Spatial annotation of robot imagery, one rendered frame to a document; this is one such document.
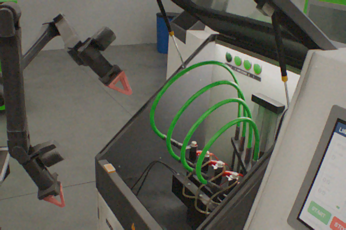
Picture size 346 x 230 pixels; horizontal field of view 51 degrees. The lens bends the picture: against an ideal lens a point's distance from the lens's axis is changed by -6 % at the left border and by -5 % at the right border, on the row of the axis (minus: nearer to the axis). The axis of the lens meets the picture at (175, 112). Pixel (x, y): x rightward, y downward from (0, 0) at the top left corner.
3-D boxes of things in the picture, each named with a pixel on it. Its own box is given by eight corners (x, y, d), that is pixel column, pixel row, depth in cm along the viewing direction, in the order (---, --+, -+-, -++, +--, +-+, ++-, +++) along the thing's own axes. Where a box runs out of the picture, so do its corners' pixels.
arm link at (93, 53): (73, 54, 117) (77, 51, 112) (87, 39, 119) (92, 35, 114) (88, 69, 119) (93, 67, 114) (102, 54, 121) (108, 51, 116)
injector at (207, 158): (190, 204, 140) (195, 155, 132) (201, 201, 142) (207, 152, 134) (194, 208, 137) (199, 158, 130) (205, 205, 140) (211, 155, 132)
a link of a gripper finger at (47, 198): (72, 194, 124) (58, 173, 120) (72, 206, 117) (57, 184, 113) (54, 202, 123) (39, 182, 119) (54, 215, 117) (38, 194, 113)
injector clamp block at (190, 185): (170, 205, 151) (172, 173, 145) (191, 200, 156) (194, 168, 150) (219, 258, 124) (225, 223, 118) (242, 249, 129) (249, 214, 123)
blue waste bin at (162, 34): (148, 49, 781) (151, 12, 752) (174, 47, 809) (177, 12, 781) (162, 55, 733) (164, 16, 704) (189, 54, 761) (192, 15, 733)
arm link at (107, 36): (80, 66, 125) (65, 47, 120) (103, 42, 129) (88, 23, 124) (98, 69, 116) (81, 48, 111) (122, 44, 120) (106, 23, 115)
